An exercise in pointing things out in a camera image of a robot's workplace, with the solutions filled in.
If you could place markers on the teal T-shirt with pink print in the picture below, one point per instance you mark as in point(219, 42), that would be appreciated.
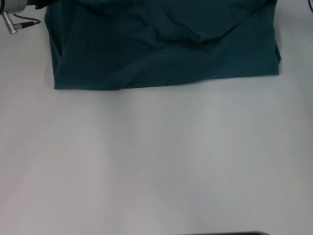
point(159, 49)

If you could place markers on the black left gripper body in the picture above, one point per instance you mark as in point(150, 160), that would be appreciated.
point(39, 3)

